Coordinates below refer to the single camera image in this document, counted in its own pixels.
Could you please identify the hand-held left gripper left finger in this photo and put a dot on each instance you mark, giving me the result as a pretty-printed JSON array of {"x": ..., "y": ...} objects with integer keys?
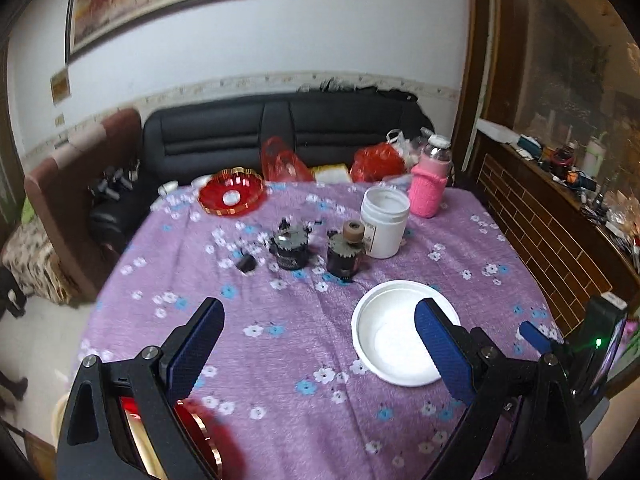
[{"x": 195, "y": 350}]

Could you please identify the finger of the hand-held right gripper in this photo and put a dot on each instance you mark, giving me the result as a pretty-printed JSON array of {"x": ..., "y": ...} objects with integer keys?
[{"x": 535, "y": 336}]

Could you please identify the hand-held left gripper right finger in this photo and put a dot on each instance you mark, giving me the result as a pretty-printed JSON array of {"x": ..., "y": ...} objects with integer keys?
[{"x": 445, "y": 355}]

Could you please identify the large white plate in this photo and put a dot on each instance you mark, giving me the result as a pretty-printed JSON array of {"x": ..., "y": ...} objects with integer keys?
[{"x": 390, "y": 335}]

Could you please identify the red plate with gold rim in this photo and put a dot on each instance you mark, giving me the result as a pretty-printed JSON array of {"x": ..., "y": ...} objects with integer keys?
[{"x": 200, "y": 435}]

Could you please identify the small black power adapter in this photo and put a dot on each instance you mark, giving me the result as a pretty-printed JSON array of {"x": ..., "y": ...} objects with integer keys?
[{"x": 245, "y": 264}]

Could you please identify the purple floral tablecloth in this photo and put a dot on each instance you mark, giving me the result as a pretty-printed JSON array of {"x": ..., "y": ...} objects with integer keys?
[{"x": 300, "y": 340}]

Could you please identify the wooden cabinet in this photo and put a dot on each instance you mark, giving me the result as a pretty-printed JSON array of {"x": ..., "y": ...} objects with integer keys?
[{"x": 545, "y": 220}]

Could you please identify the black electric motor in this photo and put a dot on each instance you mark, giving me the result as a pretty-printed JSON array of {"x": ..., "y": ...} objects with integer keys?
[{"x": 290, "y": 247}]

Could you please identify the black motor with tan wheel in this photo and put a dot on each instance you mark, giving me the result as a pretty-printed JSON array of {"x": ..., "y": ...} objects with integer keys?
[{"x": 345, "y": 252}]

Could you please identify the white plastic jar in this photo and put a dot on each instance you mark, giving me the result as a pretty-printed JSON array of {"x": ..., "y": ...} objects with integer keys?
[{"x": 385, "y": 222}]

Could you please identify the red glass fruit plate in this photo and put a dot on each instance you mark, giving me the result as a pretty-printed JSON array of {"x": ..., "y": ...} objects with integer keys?
[{"x": 231, "y": 192}]

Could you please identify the white teacup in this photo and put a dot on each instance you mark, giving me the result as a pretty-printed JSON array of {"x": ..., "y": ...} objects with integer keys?
[{"x": 167, "y": 187}]

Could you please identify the bottle with pink knit sleeve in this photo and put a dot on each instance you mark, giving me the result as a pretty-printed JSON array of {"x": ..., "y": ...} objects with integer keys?
[{"x": 430, "y": 180}]

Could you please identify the floral patterned cushion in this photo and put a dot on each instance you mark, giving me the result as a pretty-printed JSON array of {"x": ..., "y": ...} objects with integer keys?
[{"x": 30, "y": 260}]

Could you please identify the red plastic bag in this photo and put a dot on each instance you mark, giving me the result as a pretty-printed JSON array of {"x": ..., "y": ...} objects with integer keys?
[
  {"x": 282, "y": 160},
  {"x": 377, "y": 162}
]

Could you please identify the brown armchair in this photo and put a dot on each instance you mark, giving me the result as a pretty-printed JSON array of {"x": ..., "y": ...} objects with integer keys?
[{"x": 75, "y": 185}]

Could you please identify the yellow and white box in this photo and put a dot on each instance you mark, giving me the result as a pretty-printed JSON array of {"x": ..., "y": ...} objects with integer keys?
[{"x": 331, "y": 173}]

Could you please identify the black leather sofa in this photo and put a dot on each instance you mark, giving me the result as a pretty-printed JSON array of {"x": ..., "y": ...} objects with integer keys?
[{"x": 225, "y": 130}]

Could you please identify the small framed picture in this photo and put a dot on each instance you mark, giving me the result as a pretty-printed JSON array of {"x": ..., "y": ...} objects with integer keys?
[{"x": 60, "y": 86}]

